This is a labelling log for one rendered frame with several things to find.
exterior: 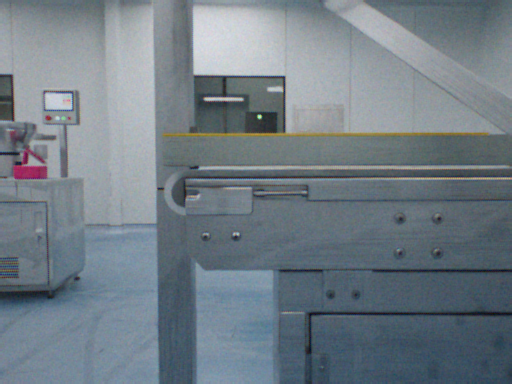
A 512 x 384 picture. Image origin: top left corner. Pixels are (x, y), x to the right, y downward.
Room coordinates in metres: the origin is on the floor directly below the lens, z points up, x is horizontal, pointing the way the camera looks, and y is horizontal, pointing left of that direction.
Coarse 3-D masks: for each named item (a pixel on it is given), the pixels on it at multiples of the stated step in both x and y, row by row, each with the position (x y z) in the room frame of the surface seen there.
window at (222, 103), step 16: (208, 80) 5.51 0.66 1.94; (224, 80) 5.52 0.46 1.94; (240, 80) 5.53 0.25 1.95; (256, 80) 5.54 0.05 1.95; (272, 80) 5.56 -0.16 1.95; (208, 96) 5.51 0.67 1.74; (224, 96) 5.52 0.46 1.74; (240, 96) 5.53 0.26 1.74; (256, 96) 5.54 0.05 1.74; (272, 96) 5.56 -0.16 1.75; (208, 112) 5.51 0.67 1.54; (224, 112) 5.52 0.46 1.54; (240, 112) 5.53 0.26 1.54; (256, 112) 5.54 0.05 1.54; (272, 112) 5.56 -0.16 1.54; (208, 128) 5.51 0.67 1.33; (224, 128) 5.52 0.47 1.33; (240, 128) 5.53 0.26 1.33; (256, 128) 5.54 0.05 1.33; (272, 128) 5.56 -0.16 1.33
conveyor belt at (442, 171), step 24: (216, 168) 0.63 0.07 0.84; (240, 168) 0.61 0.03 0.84; (264, 168) 0.59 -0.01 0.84; (288, 168) 0.58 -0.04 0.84; (312, 168) 0.56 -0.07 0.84; (336, 168) 0.54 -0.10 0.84; (360, 168) 0.53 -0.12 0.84; (384, 168) 0.52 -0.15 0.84; (408, 168) 0.50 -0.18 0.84; (432, 168) 0.49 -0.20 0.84; (456, 168) 0.48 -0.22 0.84; (480, 168) 0.47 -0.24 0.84; (504, 168) 0.46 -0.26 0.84; (168, 192) 0.46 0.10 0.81
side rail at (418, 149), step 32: (192, 160) 0.44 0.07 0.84; (224, 160) 0.44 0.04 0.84; (256, 160) 0.44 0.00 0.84; (288, 160) 0.44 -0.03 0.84; (320, 160) 0.44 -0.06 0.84; (352, 160) 0.44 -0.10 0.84; (384, 160) 0.44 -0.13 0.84; (416, 160) 0.44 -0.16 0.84; (448, 160) 0.44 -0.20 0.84; (480, 160) 0.45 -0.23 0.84
